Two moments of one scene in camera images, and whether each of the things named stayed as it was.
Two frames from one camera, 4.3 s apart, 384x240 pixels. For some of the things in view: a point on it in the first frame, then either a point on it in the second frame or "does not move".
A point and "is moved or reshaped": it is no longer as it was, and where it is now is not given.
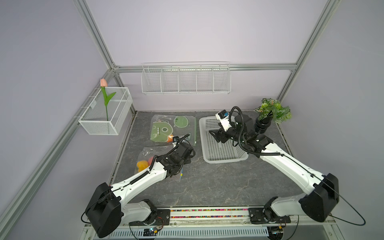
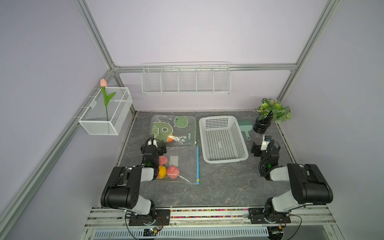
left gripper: x=187 y=161 -> x=161 y=150
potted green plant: x=270 y=108 does not move
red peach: x=150 y=160 is moved or reshaped
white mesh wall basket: x=94 y=120 does not move
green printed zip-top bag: x=162 y=125 does not move
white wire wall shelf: x=186 y=78 does not move
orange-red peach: x=170 y=138 does not move
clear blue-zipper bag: x=146 y=152 is moved or reshaped
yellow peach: x=141 y=165 is moved or reshaped
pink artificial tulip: x=103 y=84 does not move
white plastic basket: x=214 y=152 does not move
